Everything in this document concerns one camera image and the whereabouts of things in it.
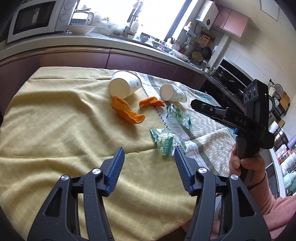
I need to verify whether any right hand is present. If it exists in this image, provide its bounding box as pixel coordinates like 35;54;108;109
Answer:
229;144;265;189

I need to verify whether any green snack wrapper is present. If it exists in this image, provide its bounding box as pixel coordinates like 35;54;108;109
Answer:
150;128;188;156

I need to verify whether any large dotted paper cup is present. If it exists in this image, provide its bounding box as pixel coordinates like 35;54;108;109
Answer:
108;70;142;99

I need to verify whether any white microwave oven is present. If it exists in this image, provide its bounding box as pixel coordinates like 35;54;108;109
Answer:
7;0;79;43

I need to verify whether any white water heater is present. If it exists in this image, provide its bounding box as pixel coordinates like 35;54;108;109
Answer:
196;1;219;30

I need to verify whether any small dotted paper cup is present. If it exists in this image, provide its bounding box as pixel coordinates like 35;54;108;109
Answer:
159;84;187;102

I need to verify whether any pink wall cabinet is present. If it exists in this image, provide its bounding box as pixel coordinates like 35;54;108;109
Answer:
212;4;250;42

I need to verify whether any clear green candy wrapper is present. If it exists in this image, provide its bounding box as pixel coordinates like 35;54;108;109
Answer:
166;104;192;130

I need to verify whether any kitchen faucet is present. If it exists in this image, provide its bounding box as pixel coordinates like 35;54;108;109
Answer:
123;1;144;38

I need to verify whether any black camera box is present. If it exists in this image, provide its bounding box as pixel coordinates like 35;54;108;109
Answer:
243;79;269;129

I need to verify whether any black built-in oven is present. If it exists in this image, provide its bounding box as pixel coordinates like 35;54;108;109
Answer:
200;57;253;113

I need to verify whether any large window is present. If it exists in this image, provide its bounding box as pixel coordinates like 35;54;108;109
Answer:
76;0;200;42

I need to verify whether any long orange peel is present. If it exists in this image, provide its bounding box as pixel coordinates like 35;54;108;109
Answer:
111;96;145;124

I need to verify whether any white ceramic bowl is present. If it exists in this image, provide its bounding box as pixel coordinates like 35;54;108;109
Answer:
68;25;95;35

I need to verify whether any pink sleeved right forearm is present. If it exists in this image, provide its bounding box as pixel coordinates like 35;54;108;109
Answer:
249;177;296;240

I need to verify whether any small orange peel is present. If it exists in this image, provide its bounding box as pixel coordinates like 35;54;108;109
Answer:
139;96;165;108

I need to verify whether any glass electric kettle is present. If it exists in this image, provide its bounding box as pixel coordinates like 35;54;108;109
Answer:
70;9;95;26

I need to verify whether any white soap bottle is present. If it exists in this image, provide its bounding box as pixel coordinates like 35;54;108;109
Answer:
130;19;139;34

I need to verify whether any yellow patterned tablecloth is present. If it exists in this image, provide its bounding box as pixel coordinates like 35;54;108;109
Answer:
1;67;235;240

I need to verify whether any black frying pan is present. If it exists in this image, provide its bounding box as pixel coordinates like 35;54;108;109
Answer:
202;47;212;61

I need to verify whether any kitchen counter with cabinets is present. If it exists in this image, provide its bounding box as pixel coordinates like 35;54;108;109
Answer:
0;32;246;117

